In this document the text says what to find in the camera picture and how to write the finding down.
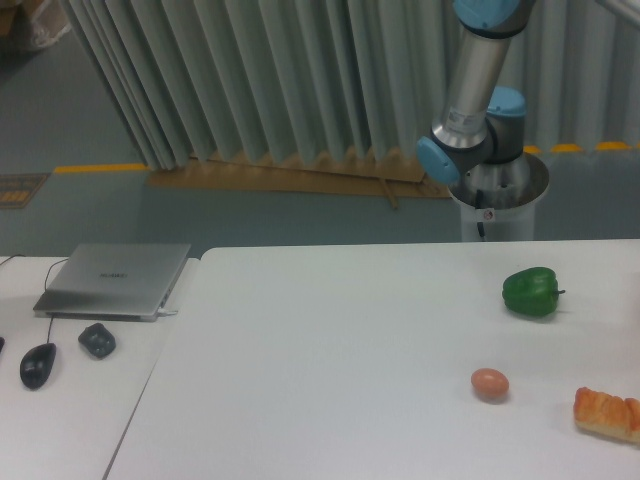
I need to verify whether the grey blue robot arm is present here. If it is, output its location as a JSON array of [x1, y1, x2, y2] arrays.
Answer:
[[416, 1, 639, 184]]

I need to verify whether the pale green curtain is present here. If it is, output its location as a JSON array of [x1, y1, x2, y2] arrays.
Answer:
[[63, 1, 639, 170]]

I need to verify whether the green bell pepper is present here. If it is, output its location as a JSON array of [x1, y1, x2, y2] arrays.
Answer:
[[502, 267, 565, 318]]

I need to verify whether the silver closed laptop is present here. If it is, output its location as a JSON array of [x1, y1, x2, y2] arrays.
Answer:
[[33, 243, 191, 321]]

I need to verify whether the brown egg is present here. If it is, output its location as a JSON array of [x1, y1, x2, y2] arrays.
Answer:
[[471, 368, 510, 400]]

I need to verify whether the black small controller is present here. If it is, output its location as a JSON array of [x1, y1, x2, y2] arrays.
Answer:
[[78, 323, 117, 359]]

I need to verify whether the black computer mouse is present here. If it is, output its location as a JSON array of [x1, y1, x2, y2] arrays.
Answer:
[[19, 342, 57, 390]]

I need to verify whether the toasted bread piece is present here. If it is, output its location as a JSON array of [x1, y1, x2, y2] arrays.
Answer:
[[573, 387, 639, 444]]

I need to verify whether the black mouse cable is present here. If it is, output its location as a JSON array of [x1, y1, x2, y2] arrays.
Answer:
[[0, 254, 71, 346]]

